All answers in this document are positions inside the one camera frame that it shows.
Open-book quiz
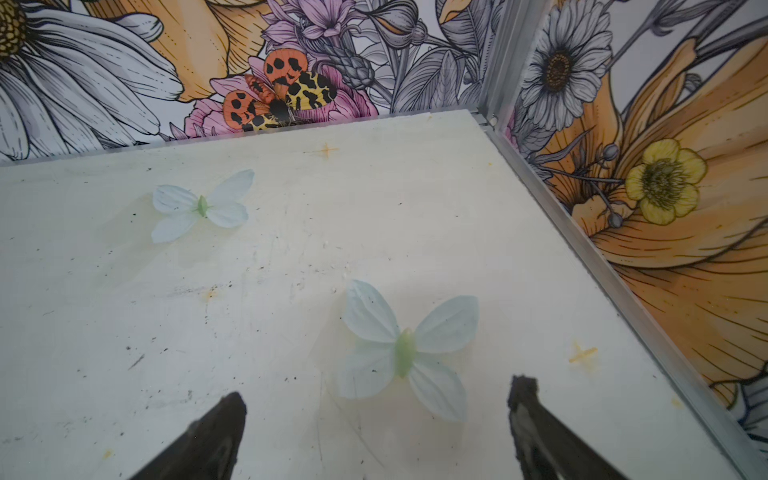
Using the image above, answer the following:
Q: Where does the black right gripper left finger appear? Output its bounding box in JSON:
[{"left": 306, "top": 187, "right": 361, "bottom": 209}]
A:
[{"left": 131, "top": 392, "right": 247, "bottom": 480}]

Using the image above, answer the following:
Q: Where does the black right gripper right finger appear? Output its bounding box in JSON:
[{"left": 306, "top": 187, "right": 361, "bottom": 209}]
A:
[{"left": 507, "top": 375, "right": 625, "bottom": 479}]

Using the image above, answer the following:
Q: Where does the aluminium table edge rail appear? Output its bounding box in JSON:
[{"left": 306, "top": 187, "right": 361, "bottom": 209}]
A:
[{"left": 470, "top": 107, "right": 767, "bottom": 479}]

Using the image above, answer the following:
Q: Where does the aluminium corner frame post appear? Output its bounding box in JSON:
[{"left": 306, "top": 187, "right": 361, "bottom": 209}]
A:
[{"left": 478, "top": 1, "right": 552, "bottom": 133}]

